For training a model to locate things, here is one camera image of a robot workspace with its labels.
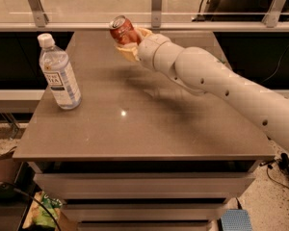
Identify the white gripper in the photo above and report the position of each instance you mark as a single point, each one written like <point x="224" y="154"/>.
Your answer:
<point x="146" y="51"/>

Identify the red coke can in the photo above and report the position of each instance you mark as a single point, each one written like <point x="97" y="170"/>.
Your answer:
<point x="122" y="31"/>

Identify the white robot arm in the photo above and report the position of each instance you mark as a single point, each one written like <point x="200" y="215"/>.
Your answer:
<point x="194" y="69"/>

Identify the clear plastic water bottle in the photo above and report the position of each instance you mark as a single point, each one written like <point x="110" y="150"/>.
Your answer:
<point x="58" y="72"/>

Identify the grey drawer cabinet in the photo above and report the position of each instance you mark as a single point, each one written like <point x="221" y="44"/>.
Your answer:
<point x="139" y="152"/>

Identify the metal glass railing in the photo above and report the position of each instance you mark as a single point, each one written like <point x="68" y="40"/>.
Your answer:
<point x="214" y="15"/>

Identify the green snack bag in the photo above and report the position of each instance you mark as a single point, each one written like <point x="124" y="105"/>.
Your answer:
<point x="43" y="214"/>

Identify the blue textured pad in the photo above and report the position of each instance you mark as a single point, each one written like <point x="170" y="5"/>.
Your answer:
<point x="236" y="220"/>

